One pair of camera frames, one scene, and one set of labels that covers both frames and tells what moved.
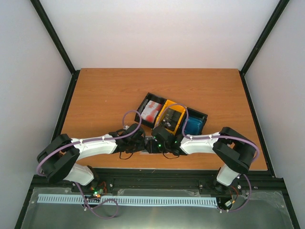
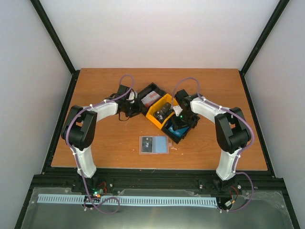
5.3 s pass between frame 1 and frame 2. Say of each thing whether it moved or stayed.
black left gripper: moved
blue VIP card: moved
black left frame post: stayed
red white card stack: moved
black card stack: moved
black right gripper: moved
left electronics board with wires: stayed
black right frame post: stayed
